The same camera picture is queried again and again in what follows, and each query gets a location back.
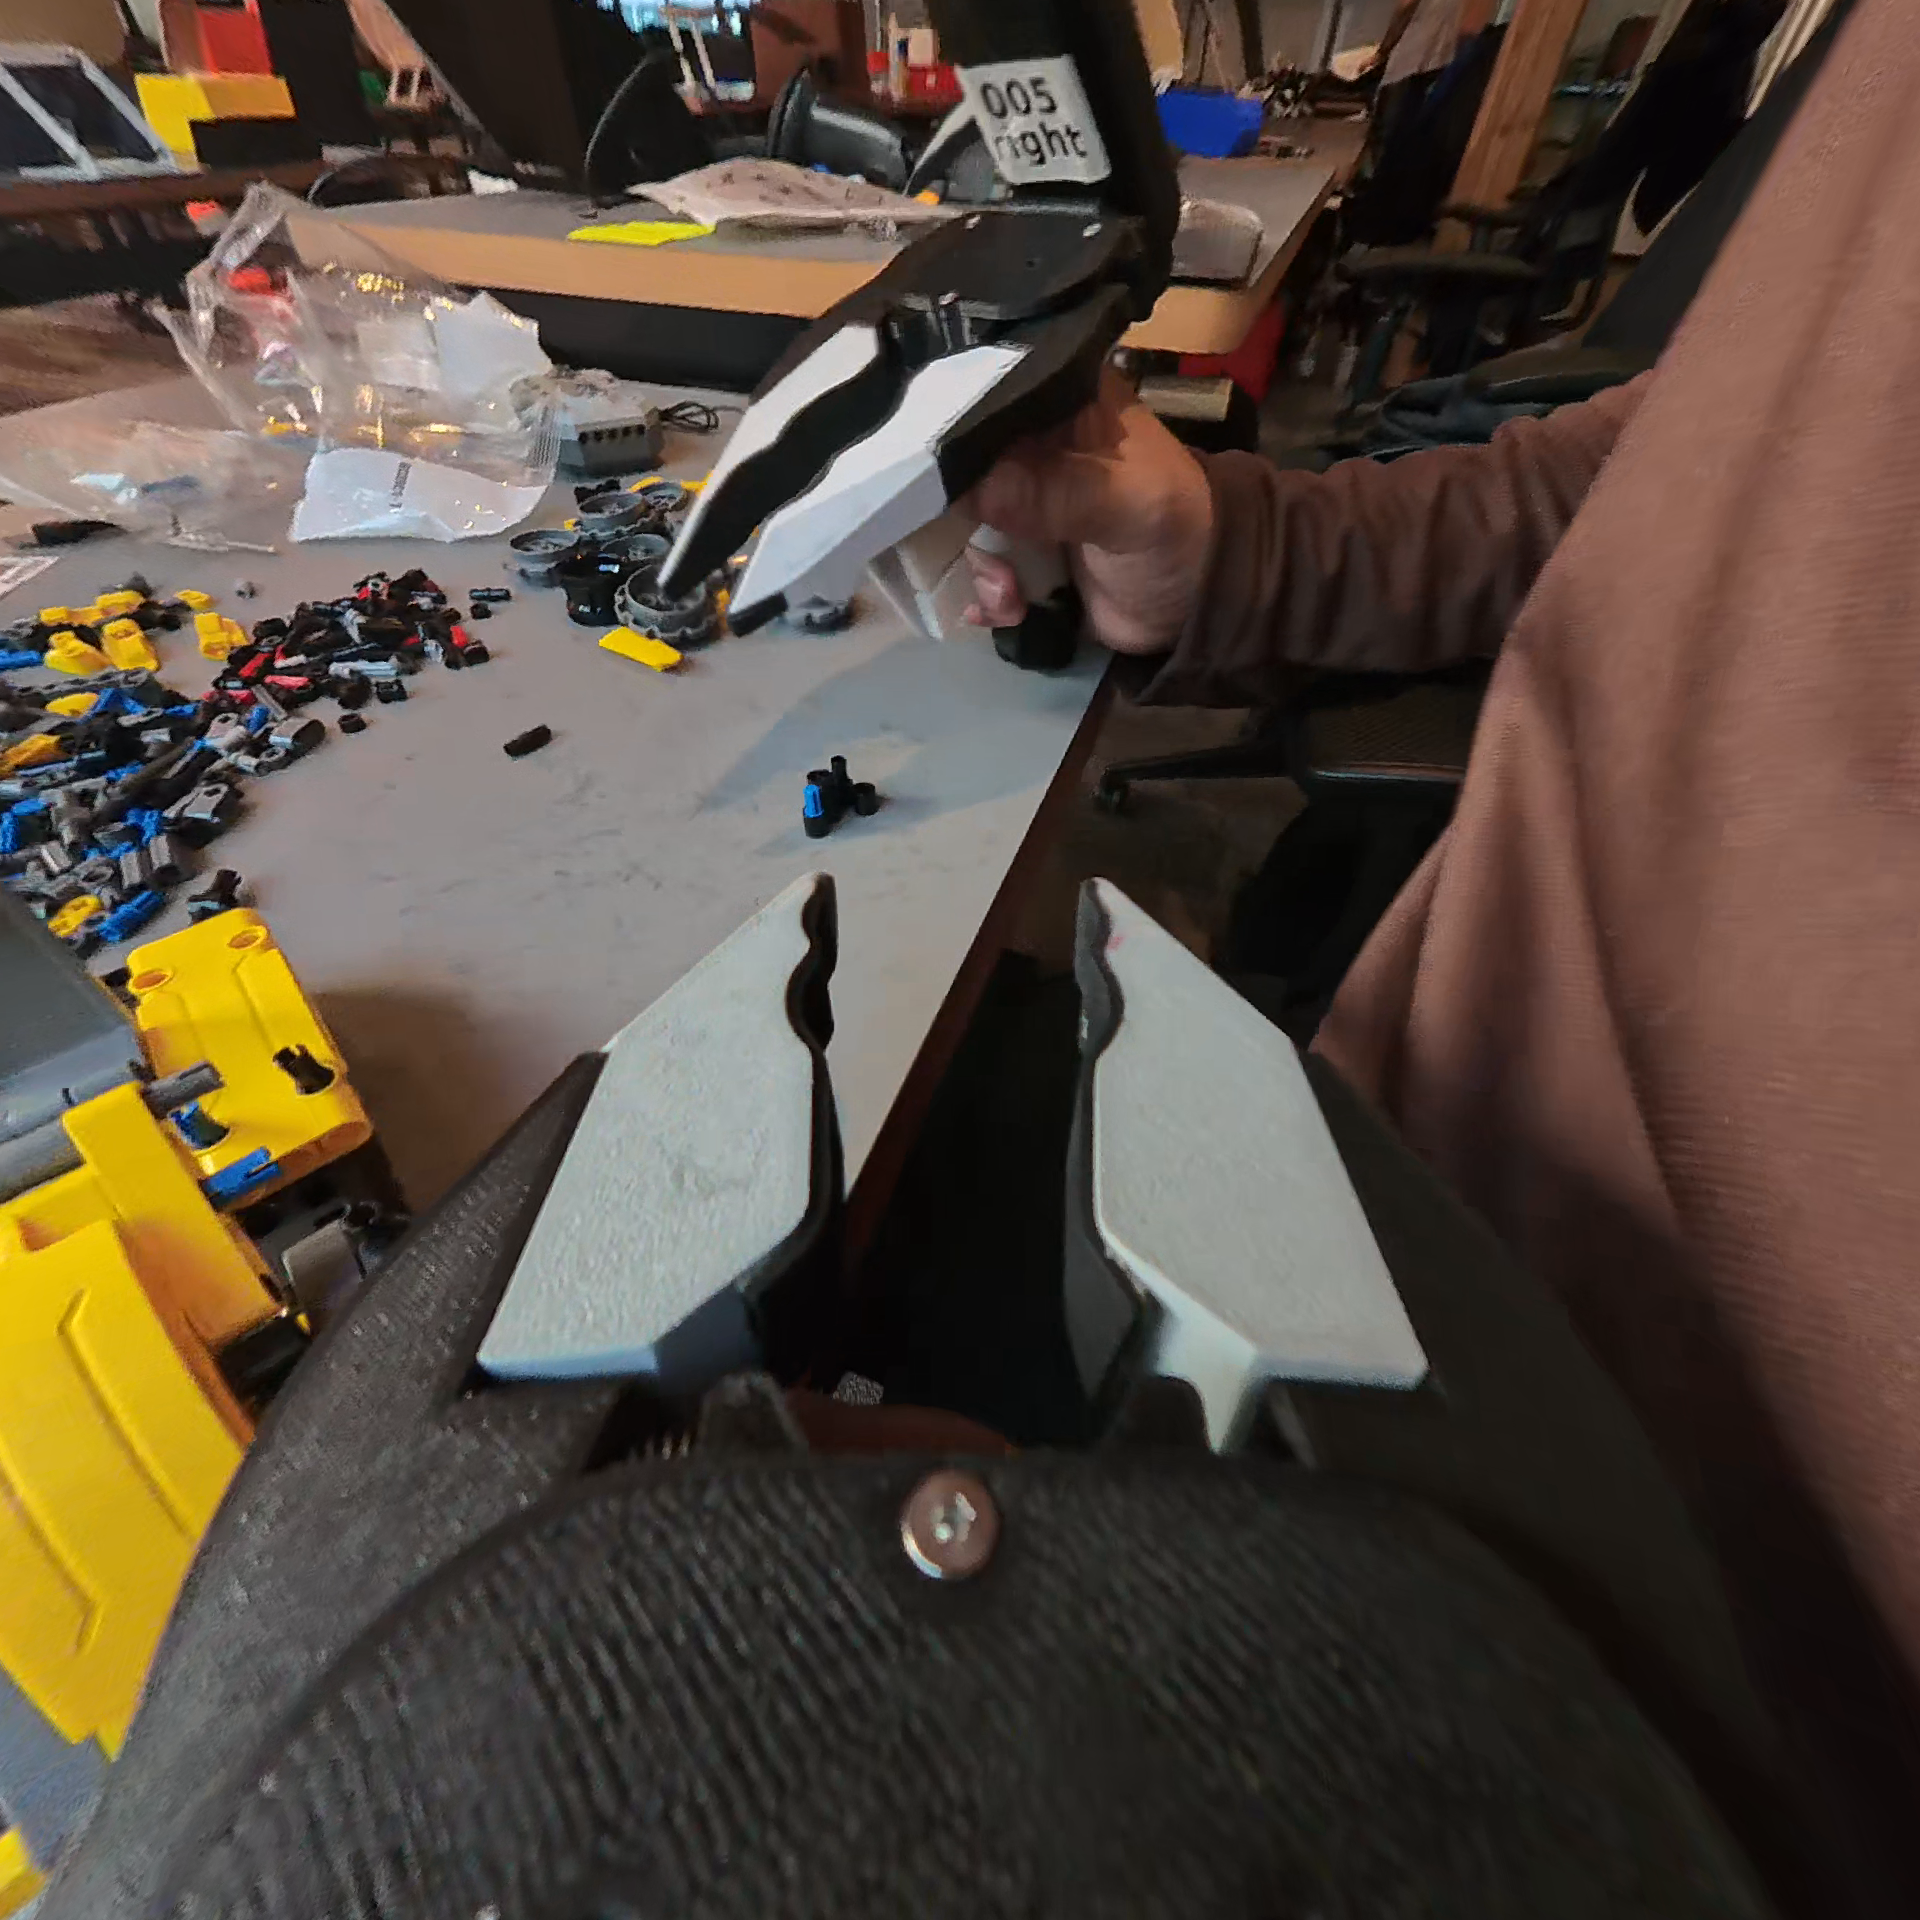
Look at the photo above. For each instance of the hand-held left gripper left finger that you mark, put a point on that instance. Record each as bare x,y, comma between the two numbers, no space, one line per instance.
667,1171

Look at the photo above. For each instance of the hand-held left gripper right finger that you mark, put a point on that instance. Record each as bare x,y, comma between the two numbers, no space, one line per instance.
1237,1202

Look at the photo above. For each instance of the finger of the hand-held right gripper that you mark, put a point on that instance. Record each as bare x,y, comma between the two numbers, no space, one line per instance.
776,435
886,481

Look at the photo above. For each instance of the black multi-hole connector piece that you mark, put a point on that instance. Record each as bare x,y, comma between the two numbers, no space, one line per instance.
851,789

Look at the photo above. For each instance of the blue connector pin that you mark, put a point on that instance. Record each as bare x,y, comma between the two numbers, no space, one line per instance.
817,805

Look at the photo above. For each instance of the yellow toy vehicle model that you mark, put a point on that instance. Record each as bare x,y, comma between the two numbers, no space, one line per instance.
136,1293

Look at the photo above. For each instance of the pile of small building parts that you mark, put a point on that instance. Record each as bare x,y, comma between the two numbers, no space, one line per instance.
181,722

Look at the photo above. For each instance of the person's right forearm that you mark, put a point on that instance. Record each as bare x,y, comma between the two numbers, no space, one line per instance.
1411,557

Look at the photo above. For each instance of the grey desk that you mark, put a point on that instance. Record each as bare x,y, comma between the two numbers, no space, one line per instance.
541,902

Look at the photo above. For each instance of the person's right hand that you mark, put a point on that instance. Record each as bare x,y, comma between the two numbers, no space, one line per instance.
1126,526

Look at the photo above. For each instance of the grey motor block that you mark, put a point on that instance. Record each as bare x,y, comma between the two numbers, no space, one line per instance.
601,442

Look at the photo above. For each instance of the background wooden table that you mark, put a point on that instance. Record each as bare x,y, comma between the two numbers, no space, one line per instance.
720,267

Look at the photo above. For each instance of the blue plastic bin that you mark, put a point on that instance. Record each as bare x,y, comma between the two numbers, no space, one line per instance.
1210,122

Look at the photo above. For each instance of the group of grey toothed wheels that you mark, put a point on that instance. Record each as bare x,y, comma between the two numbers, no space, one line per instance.
601,557

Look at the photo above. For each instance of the yellow curved panel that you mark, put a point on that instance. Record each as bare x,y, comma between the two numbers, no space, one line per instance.
640,645

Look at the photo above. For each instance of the white-labelled plastic bag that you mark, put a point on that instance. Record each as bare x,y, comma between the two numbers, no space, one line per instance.
422,497

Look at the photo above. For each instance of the black connector pin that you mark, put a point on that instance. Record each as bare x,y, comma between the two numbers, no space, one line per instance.
529,740

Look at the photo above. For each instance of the black office chair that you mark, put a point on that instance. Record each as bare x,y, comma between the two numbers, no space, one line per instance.
1322,812

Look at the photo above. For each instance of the crumpled clear plastic bag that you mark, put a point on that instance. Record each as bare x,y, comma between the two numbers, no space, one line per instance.
333,347

